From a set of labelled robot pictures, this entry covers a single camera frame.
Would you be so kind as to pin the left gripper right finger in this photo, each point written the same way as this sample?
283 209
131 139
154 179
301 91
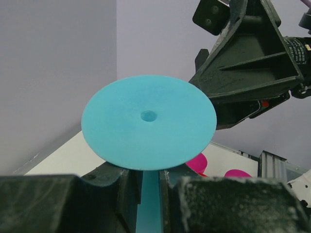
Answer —
194 204

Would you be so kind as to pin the pink wine glass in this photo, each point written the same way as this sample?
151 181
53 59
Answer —
237 173
198 164

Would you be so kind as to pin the pink wine glass rear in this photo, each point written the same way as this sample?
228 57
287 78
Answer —
198 164

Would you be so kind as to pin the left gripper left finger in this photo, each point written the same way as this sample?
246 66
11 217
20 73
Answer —
103 201

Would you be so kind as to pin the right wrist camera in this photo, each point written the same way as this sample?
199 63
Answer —
212 15

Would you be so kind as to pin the blue wine glass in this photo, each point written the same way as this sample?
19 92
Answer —
148 123

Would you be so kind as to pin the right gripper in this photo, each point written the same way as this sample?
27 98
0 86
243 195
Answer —
252 65

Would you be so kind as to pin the pink wine glass front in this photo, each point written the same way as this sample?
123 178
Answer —
237 173

